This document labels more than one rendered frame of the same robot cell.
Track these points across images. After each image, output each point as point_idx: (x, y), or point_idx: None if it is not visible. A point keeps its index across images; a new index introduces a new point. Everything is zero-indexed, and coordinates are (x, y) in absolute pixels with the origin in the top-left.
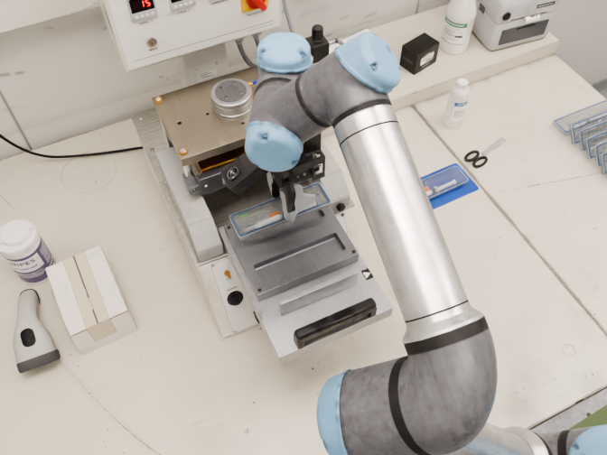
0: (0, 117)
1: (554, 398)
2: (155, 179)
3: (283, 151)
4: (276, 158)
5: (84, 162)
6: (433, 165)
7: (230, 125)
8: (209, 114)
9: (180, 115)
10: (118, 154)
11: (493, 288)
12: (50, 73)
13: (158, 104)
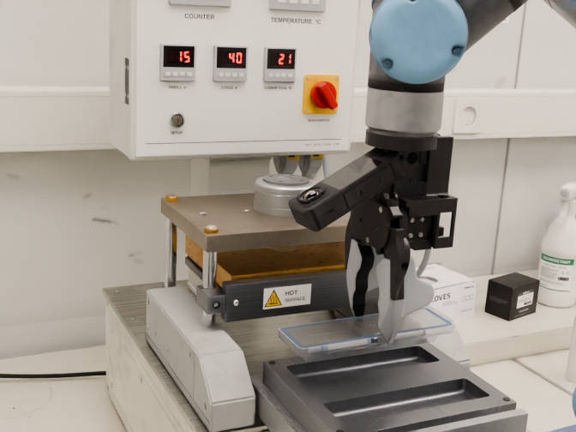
0: None
1: None
2: (119, 394)
3: (441, 21)
4: (428, 39)
5: (1, 386)
6: (569, 420)
7: (284, 219)
8: (249, 212)
9: (204, 209)
10: (58, 381)
11: None
12: None
13: (171, 201)
